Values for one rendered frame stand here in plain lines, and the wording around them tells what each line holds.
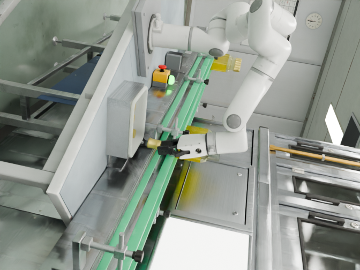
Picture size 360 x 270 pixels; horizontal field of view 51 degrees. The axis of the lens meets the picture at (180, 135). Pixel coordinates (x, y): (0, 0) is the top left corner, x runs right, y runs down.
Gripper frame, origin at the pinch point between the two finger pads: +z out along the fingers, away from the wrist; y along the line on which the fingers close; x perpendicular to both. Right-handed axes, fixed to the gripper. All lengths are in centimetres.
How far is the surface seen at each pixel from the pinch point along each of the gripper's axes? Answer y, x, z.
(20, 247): -27, -19, 48
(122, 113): -3.8, 15.7, 10.6
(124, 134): -3.6, 8.1, 11.8
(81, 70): 66, 15, 54
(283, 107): 613, -244, -90
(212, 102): 621, -221, 52
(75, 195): -27.7, 0.6, 21.9
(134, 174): -3.8, -7.8, 11.7
